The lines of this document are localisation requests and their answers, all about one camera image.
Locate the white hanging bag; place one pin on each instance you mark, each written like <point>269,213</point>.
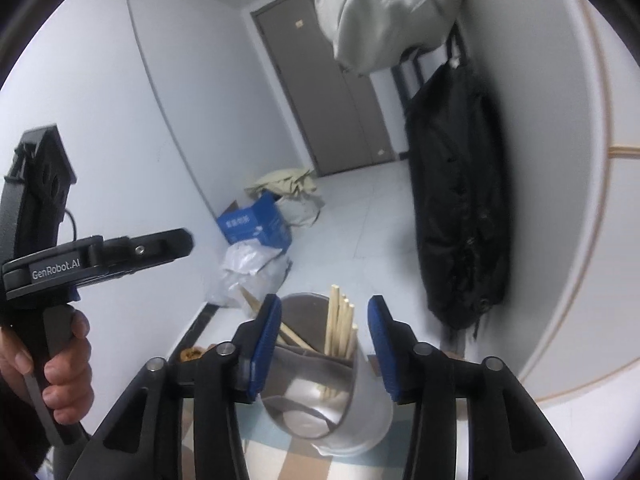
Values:
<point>380,10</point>

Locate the black hanging bag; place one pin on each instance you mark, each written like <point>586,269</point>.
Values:
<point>455,200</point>

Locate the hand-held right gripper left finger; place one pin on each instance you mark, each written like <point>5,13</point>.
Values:
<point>265,345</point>

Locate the grey plastic parcel bag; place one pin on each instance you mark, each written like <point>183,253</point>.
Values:
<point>230,290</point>

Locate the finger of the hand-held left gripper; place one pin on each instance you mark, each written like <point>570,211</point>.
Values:
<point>150,247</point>

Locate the light wooden chopstick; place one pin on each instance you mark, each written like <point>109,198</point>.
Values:
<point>250,300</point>
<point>295,337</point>

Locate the white plastic parcel bag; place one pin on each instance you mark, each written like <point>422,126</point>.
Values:
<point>250,260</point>

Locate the white bag with cloth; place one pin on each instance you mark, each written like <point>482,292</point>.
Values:
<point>282,182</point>

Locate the blue cardboard box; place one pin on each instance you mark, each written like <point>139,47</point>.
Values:
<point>255,222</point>

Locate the grey door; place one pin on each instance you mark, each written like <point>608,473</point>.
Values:
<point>330,100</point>

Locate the white wardrobe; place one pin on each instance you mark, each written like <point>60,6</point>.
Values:
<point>575,210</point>

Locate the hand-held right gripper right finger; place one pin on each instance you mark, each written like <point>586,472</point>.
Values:
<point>382,345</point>

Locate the bundle of wooden chopsticks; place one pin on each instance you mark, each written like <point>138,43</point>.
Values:
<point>340,325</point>

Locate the person's left hand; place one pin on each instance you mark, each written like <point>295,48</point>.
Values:
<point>70,385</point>

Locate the white metal utensil holder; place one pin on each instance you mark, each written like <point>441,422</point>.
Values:
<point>360,410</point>

